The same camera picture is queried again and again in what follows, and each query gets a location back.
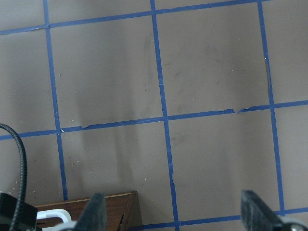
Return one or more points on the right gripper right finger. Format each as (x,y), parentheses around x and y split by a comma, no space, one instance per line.
(256,215)

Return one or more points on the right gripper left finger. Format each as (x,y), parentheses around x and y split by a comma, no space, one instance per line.
(93,217)

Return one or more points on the wooden drawer with white handle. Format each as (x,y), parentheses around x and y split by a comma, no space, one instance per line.
(55,213)

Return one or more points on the dark wooden cabinet box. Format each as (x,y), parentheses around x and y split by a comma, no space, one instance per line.
(122,210)

